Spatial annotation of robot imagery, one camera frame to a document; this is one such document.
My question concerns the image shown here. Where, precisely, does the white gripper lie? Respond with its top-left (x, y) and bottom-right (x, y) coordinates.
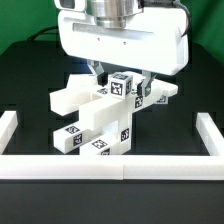
top-left (54, 0), bottom-right (190, 96)

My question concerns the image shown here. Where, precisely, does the white chair back frame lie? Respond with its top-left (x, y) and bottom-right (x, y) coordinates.
top-left (50, 72), bottom-right (178, 131)

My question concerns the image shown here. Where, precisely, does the small white marker cube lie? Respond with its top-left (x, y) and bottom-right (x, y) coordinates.
top-left (156, 95), bottom-right (168, 104)

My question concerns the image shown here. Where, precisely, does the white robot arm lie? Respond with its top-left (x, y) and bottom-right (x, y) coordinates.
top-left (54, 0), bottom-right (191, 96)

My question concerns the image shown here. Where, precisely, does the white U-shaped fence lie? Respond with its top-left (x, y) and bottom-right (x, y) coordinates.
top-left (0, 111), bottom-right (224, 180)

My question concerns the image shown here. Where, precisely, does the black cable with connector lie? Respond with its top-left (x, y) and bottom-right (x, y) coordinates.
top-left (27, 25), bottom-right (61, 42)

